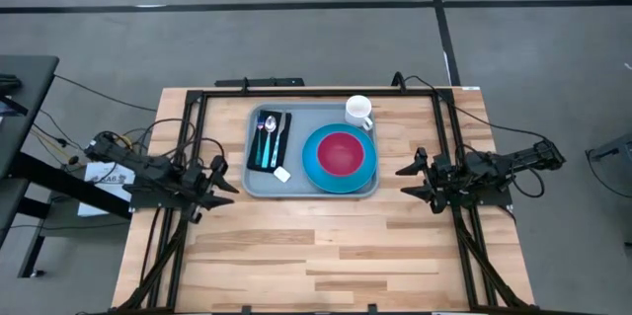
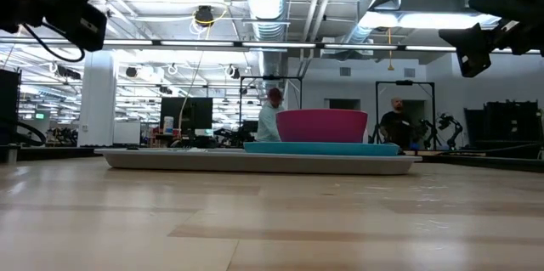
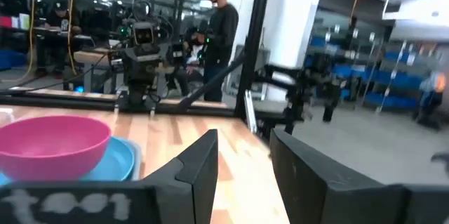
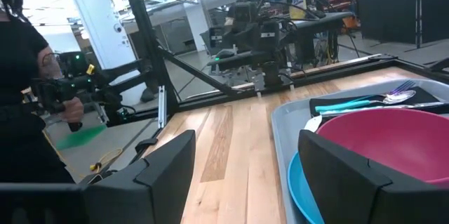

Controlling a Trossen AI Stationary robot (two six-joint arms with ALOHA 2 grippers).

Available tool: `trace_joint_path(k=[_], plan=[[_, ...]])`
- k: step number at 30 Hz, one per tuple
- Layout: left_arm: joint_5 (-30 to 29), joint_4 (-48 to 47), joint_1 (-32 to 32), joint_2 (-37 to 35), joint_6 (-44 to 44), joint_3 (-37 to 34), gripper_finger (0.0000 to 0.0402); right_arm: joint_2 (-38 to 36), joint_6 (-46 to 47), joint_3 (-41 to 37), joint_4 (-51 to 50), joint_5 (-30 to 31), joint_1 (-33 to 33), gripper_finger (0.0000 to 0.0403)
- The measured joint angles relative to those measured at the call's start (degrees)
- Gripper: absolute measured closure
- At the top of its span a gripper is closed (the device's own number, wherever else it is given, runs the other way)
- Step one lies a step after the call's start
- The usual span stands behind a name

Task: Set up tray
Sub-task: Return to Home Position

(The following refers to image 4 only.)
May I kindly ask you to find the person's forearm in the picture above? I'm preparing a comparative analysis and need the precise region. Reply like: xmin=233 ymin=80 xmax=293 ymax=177
xmin=37 ymin=45 xmax=66 ymax=81

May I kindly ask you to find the person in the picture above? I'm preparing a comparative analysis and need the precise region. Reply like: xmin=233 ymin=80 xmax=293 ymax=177
xmin=0 ymin=0 xmax=85 ymax=185

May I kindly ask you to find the white cabinet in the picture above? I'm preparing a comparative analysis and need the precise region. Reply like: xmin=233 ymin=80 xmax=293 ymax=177
xmin=71 ymin=0 xmax=138 ymax=71

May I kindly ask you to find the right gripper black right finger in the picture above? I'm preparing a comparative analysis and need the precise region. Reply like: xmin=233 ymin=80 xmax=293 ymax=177
xmin=297 ymin=129 xmax=449 ymax=224

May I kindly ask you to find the black cloth napkin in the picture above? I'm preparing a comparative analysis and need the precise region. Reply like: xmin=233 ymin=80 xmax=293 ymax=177
xmin=308 ymin=86 xmax=449 ymax=119

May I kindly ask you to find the person's hand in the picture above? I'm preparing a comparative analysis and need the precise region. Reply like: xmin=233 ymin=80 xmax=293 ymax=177
xmin=60 ymin=96 xmax=85 ymax=124

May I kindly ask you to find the black partition panel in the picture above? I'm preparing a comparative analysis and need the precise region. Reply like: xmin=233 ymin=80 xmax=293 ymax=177
xmin=357 ymin=0 xmax=449 ymax=44

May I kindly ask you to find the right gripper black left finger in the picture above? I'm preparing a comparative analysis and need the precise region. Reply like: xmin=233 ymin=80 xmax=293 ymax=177
xmin=0 ymin=129 xmax=196 ymax=224

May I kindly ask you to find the grey plastic tray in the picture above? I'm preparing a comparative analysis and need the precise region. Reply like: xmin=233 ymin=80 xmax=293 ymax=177
xmin=270 ymin=78 xmax=449 ymax=224

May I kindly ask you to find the iridescent fork teal handle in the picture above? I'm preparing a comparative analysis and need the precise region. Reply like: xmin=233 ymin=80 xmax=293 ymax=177
xmin=350 ymin=79 xmax=417 ymax=102

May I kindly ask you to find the yellow printed bag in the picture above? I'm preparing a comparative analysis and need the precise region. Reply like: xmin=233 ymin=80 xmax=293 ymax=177
xmin=289 ymin=0 xmax=308 ymax=20

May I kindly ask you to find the yellow cable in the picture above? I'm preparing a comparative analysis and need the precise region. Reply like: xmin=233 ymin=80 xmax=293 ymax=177
xmin=324 ymin=41 xmax=334 ymax=63
xmin=89 ymin=147 xmax=123 ymax=173

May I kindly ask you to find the pink bowl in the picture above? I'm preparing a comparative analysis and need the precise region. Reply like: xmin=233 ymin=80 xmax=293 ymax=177
xmin=315 ymin=107 xmax=449 ymax=186

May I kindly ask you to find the blue plate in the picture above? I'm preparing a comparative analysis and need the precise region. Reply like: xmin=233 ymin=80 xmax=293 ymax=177
xmin=286 ymin=150 xmax=326 ymax=224

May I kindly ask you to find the black desk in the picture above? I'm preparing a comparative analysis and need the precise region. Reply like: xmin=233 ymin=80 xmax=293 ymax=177
xmin=280 ymin=11 xmax=356 ymax=69

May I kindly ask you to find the white napkin tag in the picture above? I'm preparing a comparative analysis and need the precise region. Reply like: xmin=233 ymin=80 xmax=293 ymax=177
xmin=303 ymin=114 xmax=323 ymax=133

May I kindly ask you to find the spoon with teal handle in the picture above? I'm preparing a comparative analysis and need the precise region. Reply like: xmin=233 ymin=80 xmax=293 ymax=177
xmin=314 ymin=89 xmax=417 ymax=114

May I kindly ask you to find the green flat sheet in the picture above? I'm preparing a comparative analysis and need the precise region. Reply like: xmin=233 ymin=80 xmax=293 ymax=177
xmin=55 ymin=124 xmax=107 ymax=151

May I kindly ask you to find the grey metal cabinet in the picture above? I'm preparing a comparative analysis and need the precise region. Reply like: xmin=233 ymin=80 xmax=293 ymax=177
xmin=121 ymin=4 xmax=208 ymax=56

